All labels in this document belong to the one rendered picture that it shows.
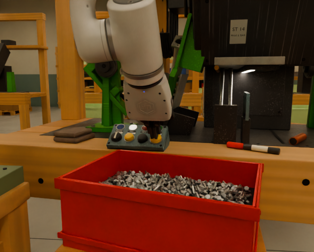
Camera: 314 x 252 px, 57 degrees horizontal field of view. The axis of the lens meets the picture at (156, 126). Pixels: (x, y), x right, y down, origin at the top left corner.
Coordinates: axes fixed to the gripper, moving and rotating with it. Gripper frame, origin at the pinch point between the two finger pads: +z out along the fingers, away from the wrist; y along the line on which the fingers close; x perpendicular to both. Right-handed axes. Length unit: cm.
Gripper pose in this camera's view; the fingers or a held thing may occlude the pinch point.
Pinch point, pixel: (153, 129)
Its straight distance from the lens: 71.0
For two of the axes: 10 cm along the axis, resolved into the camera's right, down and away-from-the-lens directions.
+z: 1.2, 7.2, 6.8
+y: 9.8, 0.3, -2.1
